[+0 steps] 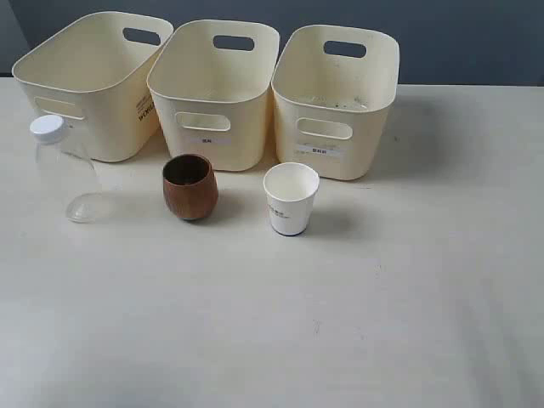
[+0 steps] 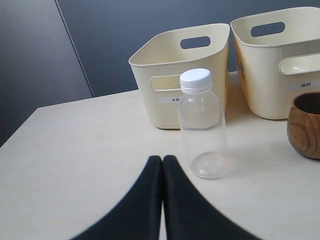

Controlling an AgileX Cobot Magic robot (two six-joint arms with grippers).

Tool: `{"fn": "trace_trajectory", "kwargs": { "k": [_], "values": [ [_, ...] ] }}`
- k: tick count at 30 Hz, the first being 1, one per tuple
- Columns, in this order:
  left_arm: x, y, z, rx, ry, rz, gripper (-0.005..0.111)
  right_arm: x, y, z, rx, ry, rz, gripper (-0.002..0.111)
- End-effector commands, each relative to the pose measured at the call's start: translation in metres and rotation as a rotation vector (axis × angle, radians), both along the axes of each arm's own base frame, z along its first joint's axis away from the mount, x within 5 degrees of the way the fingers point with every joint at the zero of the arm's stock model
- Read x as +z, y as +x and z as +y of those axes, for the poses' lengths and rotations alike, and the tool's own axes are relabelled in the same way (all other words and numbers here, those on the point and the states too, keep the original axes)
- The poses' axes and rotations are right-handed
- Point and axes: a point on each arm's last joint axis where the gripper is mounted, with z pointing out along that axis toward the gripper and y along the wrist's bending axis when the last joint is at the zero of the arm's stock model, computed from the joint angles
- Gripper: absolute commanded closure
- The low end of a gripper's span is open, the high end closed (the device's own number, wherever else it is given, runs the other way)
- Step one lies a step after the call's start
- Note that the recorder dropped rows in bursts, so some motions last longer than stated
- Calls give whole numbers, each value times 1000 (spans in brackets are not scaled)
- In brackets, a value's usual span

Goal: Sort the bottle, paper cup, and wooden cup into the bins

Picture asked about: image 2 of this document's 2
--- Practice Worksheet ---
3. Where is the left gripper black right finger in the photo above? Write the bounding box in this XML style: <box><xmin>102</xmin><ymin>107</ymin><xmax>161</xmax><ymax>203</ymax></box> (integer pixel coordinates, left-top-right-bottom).
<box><xmin>162</xmin><ymin>155</ymin><xmax>259</xmax><ymax>240</ymax></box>

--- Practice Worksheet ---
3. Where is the cream plastic bin left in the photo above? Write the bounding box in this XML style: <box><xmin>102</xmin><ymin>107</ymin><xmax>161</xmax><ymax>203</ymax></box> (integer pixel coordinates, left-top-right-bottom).
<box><xmin>128</xmin><ymin>23</ymin><xmax>230</xmax><ymax>129</ymax></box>

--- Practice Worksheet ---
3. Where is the cream plastic bin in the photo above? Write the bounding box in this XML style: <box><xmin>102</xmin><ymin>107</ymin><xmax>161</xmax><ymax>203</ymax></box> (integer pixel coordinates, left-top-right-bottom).
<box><xmin>230</xmin><ymin>6</ymin><xmax>320</xmax><ymax>120</ymax></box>
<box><xmin>128</xmin><ymin>23</ymin><xmax>230</xmax><ymax>129</ymax></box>

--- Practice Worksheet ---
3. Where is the cream plastic bin middle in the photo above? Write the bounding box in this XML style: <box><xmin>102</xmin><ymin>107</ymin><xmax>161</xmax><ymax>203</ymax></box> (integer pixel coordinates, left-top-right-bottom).
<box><xmin>230</xmin><ymin>6</ymin><xmax>320</xmax><ymax>120</ymax></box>

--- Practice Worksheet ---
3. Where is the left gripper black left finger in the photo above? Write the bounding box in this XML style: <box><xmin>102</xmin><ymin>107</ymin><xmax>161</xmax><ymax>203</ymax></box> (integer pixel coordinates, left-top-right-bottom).
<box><xmin>73</xmin><ymin>155</ymin><xmax>163</xmax><ymax>240</ymax></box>

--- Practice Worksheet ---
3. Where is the clear plastic bottle white cap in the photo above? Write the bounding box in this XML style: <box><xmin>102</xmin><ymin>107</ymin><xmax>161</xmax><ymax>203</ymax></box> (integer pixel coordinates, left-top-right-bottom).
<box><xmin>178</xmin><ymin>68</ymin><xmax>229</xmax><ymax>180</ymax></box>

